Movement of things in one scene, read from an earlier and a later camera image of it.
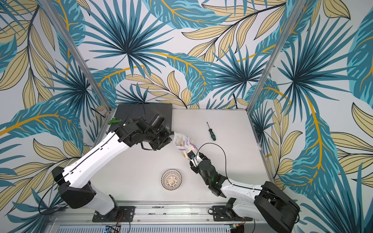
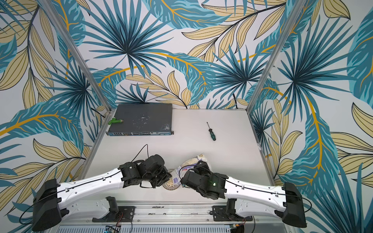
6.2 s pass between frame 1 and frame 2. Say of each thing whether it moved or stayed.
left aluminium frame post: stayed
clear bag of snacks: moved
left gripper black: moved
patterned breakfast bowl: stayed
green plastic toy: stayed
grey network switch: stayed
